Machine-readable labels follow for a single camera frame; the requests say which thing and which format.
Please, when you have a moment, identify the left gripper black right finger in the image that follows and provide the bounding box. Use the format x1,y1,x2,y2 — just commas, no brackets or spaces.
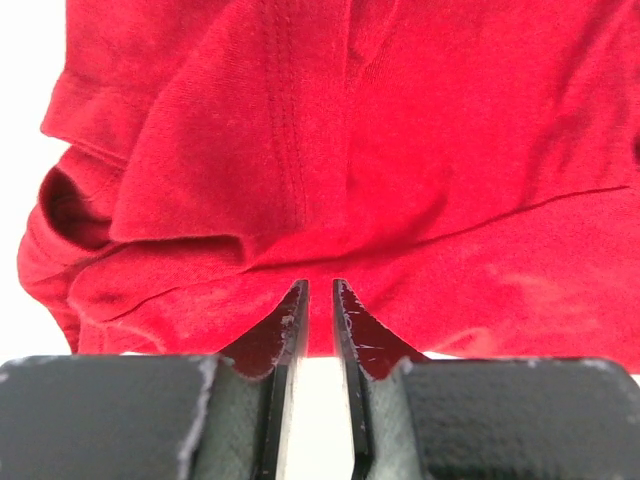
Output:
333,279,639,479

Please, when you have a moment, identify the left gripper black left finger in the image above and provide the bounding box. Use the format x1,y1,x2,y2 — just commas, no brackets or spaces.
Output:
1,280,309,479

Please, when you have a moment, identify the red t shirt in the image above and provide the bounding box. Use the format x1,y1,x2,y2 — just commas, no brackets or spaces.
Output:
17,1,639,372

